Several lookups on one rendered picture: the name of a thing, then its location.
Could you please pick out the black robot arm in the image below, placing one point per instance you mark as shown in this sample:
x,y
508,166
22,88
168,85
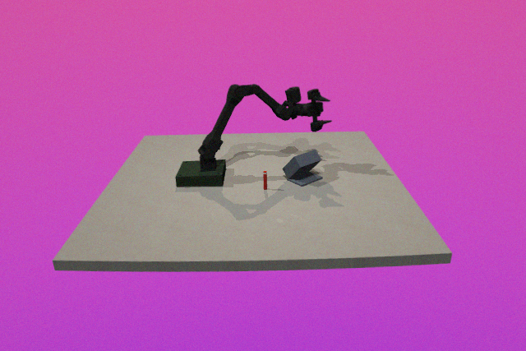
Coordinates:
x,y
211,144

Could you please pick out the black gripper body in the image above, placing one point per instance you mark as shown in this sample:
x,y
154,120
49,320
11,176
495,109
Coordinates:
x,y
310,110

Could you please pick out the dark grey square panel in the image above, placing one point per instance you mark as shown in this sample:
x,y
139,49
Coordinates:
x,y
298,168

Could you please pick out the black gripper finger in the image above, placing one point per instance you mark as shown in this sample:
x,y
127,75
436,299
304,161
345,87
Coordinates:
x,y
320,123
318,97

